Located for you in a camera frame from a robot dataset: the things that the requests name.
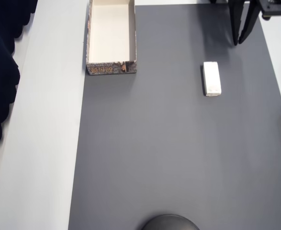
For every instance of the black round dome object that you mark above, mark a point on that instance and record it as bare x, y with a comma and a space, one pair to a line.
170, 222

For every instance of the black gripper camera mount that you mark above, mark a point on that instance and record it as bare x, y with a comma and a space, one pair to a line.
263, 7

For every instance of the patterned open cardboard box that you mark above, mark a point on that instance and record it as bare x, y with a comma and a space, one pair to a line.
111, 36

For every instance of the white rectangular block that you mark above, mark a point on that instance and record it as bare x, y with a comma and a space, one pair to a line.
211, 79

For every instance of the grey table mat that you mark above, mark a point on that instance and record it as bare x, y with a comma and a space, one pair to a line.
169, 143

